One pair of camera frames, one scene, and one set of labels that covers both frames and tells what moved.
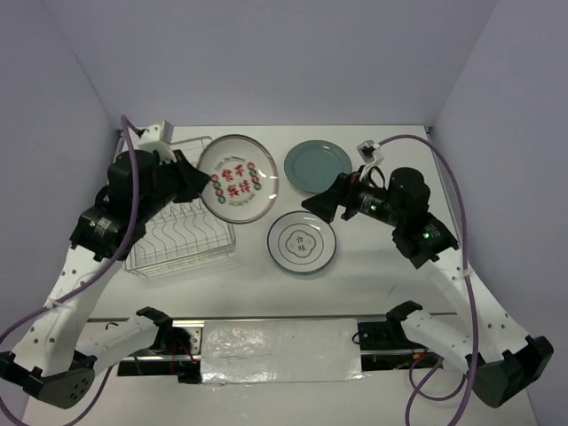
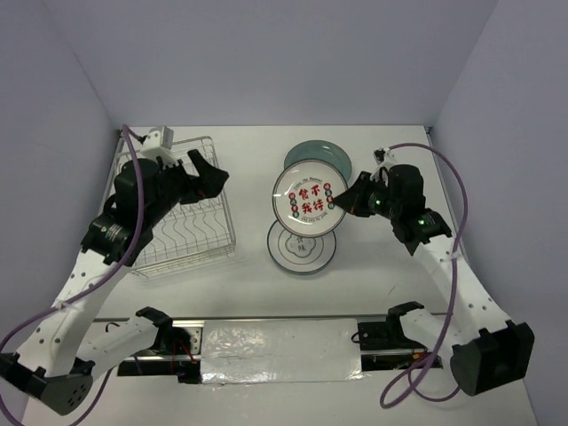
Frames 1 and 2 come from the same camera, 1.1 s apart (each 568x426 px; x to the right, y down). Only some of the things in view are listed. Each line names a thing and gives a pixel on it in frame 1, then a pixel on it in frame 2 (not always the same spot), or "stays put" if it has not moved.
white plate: [301, 242] stays put
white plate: [243, 177] → [303, 198]
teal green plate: [312, 166] stays put
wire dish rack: [185, 232] stays put
